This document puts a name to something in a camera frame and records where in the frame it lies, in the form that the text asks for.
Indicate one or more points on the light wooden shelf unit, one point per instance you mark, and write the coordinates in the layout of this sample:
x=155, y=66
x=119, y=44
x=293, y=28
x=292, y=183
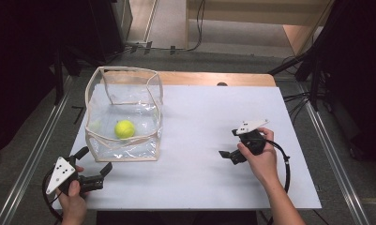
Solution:
x=263, y=12

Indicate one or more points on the white table mat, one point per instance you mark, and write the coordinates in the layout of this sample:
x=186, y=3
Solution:
x=188, y=175

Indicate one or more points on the wooden table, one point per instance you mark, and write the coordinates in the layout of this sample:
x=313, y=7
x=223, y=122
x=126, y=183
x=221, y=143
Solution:
x=207, y=78

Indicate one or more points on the person's right hand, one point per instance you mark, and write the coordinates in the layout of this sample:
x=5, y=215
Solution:
x=263, y=162

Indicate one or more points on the black metal stand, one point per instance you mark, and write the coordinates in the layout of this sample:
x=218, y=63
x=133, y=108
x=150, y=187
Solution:
x=58, y=81

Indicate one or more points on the black curtain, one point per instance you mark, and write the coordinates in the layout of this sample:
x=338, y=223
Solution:
x=17, y=62
x=360, y=62

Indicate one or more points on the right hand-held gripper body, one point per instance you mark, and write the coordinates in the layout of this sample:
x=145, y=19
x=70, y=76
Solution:
x=252, y=137

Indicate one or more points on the clear plastic storage box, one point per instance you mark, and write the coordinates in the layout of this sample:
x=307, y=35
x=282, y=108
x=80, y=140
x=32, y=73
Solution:
x=126, y=150

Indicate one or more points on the aluminium floor rail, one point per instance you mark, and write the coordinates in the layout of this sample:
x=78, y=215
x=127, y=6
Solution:
x=332, y=150
x=35, y=150

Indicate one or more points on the person's left hand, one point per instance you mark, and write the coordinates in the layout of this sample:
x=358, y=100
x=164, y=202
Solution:
x=73, y=203

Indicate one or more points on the yellow tennis ball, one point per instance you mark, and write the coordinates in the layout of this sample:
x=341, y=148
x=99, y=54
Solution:
x=124, y=129

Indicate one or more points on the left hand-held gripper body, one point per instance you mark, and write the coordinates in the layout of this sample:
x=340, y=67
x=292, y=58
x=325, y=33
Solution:
x=62, y=172

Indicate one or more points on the black tripod stand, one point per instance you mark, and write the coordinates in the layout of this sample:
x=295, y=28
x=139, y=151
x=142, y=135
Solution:
x=313, y=72

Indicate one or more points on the dark table grommet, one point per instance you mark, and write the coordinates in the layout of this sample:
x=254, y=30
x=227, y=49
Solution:
x=222, y=84

